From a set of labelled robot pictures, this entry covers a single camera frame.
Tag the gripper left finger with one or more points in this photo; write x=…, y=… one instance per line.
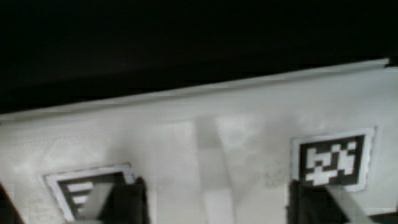
x=116, y=204

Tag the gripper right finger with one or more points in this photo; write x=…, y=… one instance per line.
x=322, y=205

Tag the white cabinet body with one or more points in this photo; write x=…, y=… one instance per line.
x=205, y=139

